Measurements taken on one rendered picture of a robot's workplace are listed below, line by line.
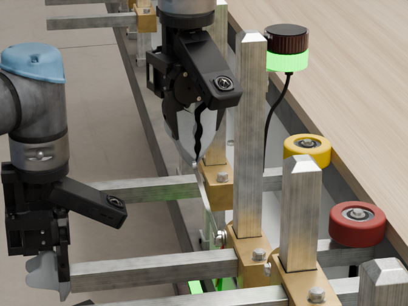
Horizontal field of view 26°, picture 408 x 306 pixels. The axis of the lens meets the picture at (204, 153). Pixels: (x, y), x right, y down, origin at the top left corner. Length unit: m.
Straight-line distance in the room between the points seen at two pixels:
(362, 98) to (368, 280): 0.99
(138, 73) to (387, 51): 0.74
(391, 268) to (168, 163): 1.18
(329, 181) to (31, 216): 0.60
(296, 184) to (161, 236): 2.06
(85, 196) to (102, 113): 2.85
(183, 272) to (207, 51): 0.32
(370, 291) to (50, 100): 0.50
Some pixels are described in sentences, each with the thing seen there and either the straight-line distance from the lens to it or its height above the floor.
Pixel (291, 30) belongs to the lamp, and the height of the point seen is 1.17.
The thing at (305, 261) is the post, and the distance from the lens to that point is 1.02.
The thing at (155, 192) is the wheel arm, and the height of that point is 0.85.
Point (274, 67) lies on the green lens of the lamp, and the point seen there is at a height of 1.13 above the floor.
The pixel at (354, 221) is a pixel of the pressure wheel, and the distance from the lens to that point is 1.26.
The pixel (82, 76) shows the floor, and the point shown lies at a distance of 4.48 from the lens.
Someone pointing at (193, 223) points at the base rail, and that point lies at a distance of 1.66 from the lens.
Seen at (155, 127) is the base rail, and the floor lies 0.70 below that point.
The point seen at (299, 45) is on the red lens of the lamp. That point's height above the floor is 1.16.
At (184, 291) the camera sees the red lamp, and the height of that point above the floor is 0.70.
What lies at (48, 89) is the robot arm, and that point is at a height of 1.14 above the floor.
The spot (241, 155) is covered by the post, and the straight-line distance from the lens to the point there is 1.22.
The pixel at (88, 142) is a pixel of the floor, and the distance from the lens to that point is 3.73.
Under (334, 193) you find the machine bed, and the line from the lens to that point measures 1.54.
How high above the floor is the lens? 1.52
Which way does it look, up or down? 25 degrees down
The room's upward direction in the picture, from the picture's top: straight up
